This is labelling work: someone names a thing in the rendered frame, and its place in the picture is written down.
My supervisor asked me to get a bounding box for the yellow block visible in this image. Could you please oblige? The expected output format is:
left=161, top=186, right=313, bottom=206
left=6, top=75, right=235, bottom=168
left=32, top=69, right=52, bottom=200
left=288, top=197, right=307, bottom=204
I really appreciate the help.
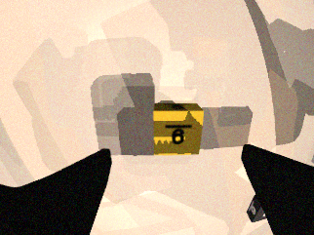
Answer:
left=153, top=103, right=205, bottom=155

